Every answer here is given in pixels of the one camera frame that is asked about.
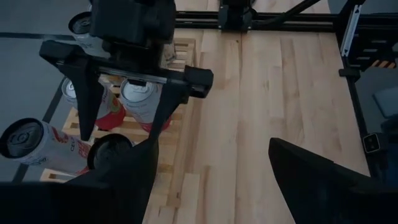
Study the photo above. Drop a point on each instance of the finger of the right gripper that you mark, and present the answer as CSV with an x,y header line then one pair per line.
x,y
87,102
168,107

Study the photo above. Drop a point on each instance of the red and white soda can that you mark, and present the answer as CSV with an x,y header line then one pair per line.
x,y
110,112

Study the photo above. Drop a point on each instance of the black hazard-striped floor mat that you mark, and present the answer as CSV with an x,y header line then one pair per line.
x,y
384,63

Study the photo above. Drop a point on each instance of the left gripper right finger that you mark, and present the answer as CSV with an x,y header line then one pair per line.
x,y
326,193

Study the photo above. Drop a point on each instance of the black aluminium table frame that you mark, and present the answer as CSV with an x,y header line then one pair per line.
x,y
295,21

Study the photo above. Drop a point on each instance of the silver can with black lid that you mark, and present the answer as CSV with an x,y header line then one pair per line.
x,y
82,29
107,152
49,149

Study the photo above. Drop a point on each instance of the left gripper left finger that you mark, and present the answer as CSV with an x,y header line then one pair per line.
x,y
124,193

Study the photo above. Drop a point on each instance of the wooden slatted shelf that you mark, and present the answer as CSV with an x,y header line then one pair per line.
x,y
130,127

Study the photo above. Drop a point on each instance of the grey flat panel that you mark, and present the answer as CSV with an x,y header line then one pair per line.
x,y
387,101

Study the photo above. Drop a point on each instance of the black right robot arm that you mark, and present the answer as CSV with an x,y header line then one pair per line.
x,y
236,14

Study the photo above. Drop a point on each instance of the white edge bracket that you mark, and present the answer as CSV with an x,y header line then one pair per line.
x,y
349,34

